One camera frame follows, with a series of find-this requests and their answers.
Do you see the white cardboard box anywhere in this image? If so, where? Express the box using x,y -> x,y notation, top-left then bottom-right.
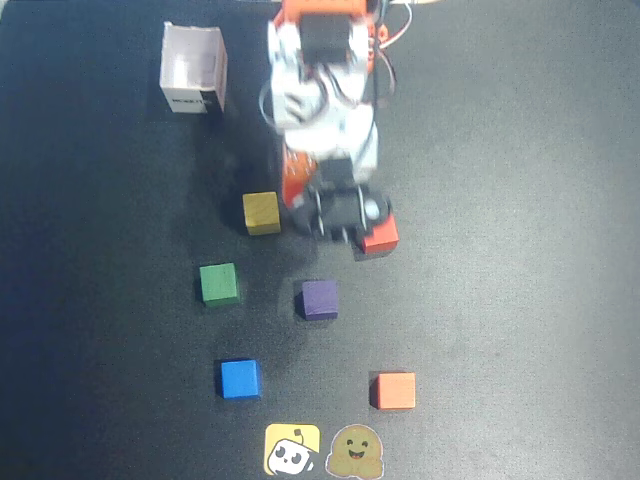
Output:
158,21 -> 229,116

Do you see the green cube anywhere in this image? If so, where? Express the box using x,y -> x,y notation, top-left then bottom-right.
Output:
198,262 -> 241,308

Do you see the white servo cable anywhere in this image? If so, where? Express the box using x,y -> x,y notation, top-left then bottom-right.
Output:
372,0 -> 415,51

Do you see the purple cube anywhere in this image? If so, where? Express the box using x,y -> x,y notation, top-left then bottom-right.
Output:
298,279 -> 340,322

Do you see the orange cube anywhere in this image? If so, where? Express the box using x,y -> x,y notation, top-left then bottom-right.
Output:
370,371 -> 417,411

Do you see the yellow robot mascot sticker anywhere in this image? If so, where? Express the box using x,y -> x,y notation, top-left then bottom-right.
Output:
263,423 -> 322,477

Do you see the red cube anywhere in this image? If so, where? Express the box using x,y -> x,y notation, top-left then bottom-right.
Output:
360,214 -> 401,255

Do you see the yellow cube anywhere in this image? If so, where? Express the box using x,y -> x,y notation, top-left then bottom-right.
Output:
241,191 -> 282,237

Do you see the hugging face emoji sticker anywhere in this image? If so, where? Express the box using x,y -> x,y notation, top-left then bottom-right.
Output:
325,423 -> 386,479

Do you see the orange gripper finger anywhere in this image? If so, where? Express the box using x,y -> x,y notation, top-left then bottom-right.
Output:
279,147 -> 321,211

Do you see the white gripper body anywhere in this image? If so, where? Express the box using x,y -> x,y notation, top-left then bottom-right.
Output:
282,107 -> 380,184

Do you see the black table mat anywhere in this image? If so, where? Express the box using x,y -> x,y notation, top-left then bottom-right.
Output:
0,0 -> 640,480

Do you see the orange robot base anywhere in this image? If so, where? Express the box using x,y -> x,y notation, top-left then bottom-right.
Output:
367,22 -> 390,67

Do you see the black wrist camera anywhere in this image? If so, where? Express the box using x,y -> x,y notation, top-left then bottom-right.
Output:
288,157 -> 395,244

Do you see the blue cube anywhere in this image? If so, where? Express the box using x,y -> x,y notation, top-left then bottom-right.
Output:
217,358 -> 263,401

